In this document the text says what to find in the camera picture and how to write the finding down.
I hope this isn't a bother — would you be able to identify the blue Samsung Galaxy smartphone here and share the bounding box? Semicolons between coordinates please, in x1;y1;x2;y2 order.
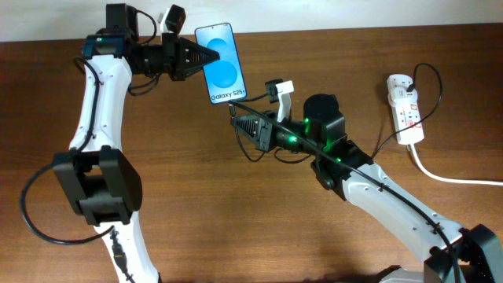
195;23;248;105

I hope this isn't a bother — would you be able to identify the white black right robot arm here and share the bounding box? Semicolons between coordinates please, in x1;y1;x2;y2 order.
232;94;502;282

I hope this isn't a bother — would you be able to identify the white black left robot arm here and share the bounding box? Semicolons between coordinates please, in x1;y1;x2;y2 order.
53;3;219;282

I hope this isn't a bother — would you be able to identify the white USB charger plug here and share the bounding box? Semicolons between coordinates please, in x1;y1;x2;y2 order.
387;86;417;107

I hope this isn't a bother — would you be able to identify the white power strip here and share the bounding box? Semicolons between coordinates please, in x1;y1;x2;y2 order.
387;74;424;145

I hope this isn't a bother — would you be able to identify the white power strip cord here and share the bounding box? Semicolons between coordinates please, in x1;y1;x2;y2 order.
408;143;503;187

